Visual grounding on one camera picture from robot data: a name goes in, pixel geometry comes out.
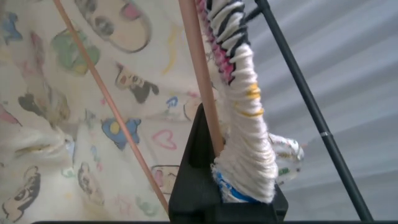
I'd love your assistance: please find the white curtain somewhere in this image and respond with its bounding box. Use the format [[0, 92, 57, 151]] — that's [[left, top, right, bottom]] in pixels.
[[244, 0, 398, 222]]

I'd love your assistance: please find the black clothes rack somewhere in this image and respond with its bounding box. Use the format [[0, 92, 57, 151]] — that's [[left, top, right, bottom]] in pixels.
[[245, 0, 374, 222]]

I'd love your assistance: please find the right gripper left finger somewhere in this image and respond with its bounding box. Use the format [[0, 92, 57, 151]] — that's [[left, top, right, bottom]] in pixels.
[[169, 103, 225, 222]]

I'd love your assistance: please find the cream printed garment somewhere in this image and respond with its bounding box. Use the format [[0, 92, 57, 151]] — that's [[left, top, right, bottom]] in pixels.
[[0, 0, 279, 222]]

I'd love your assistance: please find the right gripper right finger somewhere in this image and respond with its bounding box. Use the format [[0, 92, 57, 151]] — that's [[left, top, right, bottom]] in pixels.
[[223, 183, 289, 222]]

